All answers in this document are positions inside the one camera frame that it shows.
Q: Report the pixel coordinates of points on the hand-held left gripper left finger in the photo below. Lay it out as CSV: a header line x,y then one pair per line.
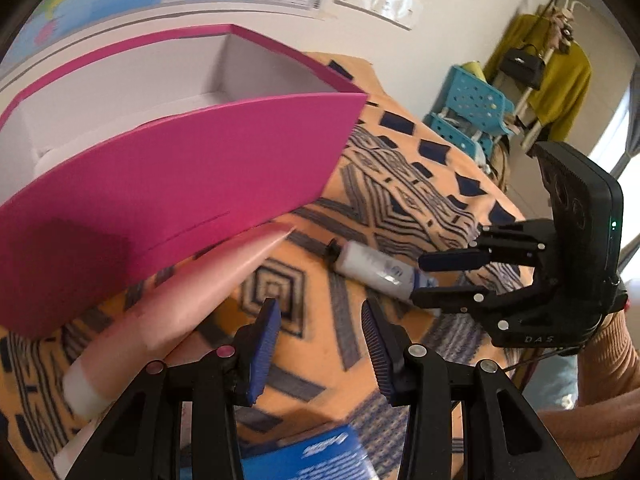
x,y
262,355

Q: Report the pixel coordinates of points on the blue and white medicine box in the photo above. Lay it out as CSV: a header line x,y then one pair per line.
x,y
320,460

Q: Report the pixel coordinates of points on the orange patterned blanket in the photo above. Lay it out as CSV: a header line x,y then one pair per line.
x,y
400,185

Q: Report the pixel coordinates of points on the small white tube black cap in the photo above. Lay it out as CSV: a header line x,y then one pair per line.
x,y
370,265

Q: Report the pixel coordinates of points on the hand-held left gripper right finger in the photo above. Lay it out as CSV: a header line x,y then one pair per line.
x,y
380,355

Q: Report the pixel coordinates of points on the yellow-green roll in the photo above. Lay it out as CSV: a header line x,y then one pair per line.
x,y
472,70

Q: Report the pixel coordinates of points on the pink cardboard box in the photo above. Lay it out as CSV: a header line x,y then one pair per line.
x,y
175,185

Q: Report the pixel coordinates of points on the blue plastic rack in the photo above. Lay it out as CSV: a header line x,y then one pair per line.
x,y
475,102

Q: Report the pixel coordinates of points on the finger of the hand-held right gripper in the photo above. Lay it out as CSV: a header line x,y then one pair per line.
x,y
450,299
450,261

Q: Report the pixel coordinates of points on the plain pink tube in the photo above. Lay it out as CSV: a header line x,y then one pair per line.
x,y
200,290

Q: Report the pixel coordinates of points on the black handbag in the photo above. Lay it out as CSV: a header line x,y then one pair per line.
x,y
522,67

